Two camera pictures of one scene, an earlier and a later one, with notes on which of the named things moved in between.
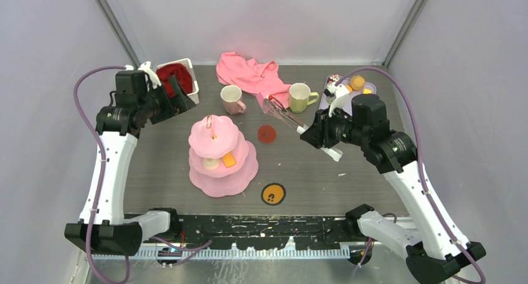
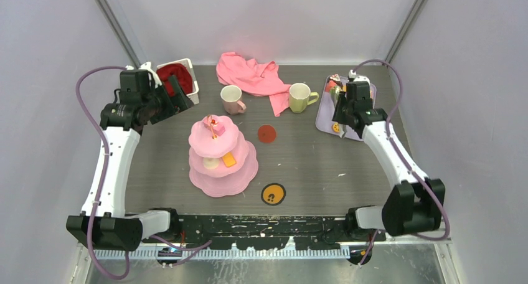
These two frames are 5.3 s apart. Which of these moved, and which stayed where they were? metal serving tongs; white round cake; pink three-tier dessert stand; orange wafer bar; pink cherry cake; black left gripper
Moved: metal serving tongs; pink cherry cake
Stayed: pink three-tier dessert stand; black left gripper; white round cake; orange wafer bar
